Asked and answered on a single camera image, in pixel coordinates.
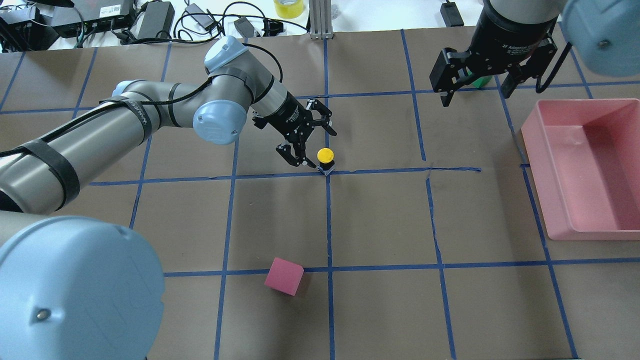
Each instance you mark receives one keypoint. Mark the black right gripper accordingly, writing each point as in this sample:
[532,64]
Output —
[505,36]

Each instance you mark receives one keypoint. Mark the green cube near right gripper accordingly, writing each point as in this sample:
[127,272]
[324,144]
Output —
[482,81]

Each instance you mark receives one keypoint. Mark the pink cube centre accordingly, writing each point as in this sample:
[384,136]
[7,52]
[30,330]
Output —
[284,276]

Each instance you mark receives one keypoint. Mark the grey usb hub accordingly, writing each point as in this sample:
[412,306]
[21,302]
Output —
[200,17]

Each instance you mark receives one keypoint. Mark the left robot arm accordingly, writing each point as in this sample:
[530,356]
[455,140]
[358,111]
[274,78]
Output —
[80,288]

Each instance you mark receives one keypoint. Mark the black power adapter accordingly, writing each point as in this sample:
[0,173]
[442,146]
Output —
[245,28]

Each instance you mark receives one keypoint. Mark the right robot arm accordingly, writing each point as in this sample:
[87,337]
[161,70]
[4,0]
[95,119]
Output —
[605,34]

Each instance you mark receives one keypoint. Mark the pink plastic tray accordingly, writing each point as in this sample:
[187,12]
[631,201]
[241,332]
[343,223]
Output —
[584,158]

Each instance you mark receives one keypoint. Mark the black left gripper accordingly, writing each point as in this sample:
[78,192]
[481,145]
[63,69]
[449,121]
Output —
[289,117]

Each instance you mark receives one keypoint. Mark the aluminium frame post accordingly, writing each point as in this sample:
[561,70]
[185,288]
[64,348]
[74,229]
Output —
[320,19]

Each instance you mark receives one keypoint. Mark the yellow push button switch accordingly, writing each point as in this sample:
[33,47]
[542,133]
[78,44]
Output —
[326,161]

